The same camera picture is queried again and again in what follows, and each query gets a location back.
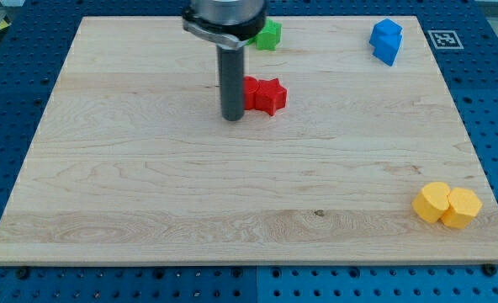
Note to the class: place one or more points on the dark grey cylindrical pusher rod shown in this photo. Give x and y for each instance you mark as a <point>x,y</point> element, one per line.
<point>231,81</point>

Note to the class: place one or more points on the red star block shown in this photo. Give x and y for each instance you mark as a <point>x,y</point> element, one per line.
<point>270,96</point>

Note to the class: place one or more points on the green star block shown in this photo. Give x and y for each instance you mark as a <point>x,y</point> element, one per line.
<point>269,37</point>

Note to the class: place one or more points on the light wooden board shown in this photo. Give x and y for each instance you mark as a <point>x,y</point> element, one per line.
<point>133,165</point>

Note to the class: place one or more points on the blue angular block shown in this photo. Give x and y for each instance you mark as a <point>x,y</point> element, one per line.
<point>386,48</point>

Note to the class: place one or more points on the blue cube block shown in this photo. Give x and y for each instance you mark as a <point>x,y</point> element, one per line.
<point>384,27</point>

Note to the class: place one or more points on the white fiducial marker tag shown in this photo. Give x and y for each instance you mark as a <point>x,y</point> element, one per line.
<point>443,39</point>

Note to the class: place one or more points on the yellow heart block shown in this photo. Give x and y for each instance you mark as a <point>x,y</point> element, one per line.
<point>432,201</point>

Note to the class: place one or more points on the yellow hexagon block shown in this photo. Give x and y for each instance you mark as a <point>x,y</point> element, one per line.
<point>464,206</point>

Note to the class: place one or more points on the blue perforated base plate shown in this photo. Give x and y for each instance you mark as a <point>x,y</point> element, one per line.
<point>32,51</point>

